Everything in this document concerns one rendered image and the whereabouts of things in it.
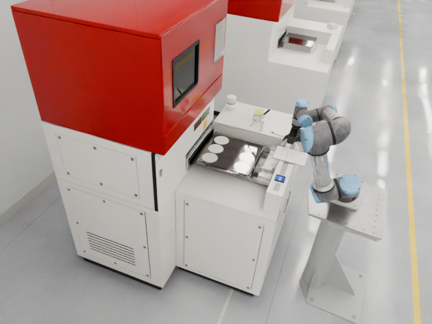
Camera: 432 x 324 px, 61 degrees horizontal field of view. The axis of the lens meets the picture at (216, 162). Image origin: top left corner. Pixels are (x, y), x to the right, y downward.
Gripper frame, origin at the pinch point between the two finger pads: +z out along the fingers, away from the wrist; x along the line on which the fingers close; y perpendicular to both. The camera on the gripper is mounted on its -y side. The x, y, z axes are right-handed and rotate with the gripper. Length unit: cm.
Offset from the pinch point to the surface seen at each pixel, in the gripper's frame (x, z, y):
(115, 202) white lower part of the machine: 88, 18, -70
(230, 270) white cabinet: 17, 70, -52
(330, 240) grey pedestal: -39, 42, -25
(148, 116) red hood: 61, -49, -72
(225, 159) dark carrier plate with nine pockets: 37.6, 4.5, -20.2
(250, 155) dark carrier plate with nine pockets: 23.9, 4.5, -10.0
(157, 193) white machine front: 58, -2, -72
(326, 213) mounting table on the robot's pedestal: -30.3, 12.5, -33.3
